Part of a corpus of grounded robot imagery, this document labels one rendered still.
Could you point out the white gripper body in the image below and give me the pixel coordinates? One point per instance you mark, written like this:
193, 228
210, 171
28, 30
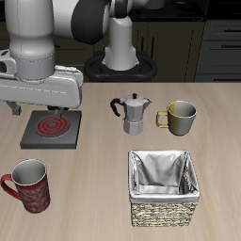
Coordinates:
40, 91

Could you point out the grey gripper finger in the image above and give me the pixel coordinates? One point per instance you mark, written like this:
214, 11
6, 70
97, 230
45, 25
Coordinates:
14, 108
58, 111

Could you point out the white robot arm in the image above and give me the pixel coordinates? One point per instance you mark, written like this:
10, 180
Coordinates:
30, 37

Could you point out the red patterned mug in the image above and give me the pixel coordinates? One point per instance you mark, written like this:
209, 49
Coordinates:
36, 193

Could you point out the yellow and white mug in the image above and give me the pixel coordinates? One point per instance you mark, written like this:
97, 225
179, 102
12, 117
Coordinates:
180, 124

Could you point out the wicker basket with white liner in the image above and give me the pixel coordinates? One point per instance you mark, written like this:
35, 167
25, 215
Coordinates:
163, 210

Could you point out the dark grey stove plate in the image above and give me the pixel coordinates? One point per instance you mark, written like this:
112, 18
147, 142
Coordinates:
31, 138

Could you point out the silver moka pot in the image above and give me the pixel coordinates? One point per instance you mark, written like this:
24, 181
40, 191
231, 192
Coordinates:
133, 113

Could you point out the dark kitchen cupboard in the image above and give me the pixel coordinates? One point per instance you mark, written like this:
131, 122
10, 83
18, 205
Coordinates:
169, 50

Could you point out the grey kitchen drawer unit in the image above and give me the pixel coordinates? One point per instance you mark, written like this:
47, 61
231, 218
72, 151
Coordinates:
219, 50

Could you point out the flat black base plate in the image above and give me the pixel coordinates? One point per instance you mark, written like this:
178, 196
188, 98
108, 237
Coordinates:
147, 69

